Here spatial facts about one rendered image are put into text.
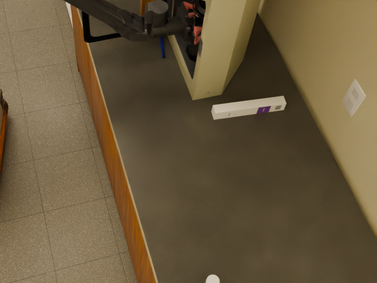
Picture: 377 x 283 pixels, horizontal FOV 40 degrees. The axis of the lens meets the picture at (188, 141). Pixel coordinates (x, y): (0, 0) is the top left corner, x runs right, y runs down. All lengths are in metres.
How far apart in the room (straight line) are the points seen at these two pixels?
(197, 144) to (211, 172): 0.11
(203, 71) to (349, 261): 0.76
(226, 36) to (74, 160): 1.40
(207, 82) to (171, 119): 0.18
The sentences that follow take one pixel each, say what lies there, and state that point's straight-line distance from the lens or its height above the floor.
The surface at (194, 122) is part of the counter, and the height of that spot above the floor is 0.94.
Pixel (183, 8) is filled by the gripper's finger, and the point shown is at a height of 1.21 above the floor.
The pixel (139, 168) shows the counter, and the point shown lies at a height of 0.94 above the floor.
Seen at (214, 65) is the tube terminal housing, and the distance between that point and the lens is 1.75.
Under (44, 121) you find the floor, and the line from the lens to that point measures 2.96.
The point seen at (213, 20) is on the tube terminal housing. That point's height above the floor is 1.33.
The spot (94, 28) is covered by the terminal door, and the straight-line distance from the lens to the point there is 1.91.
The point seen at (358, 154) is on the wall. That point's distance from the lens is 1.79.
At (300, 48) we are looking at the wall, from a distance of 1.99.
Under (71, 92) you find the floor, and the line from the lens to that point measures 3.06.
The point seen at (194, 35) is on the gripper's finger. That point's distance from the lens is 1.72.
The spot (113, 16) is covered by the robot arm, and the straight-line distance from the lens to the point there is 1.67.
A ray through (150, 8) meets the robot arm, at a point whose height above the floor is 1.28.
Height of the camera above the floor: 2.43
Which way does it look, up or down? 57 degrees down
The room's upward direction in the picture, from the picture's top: 11 degrees clockwise
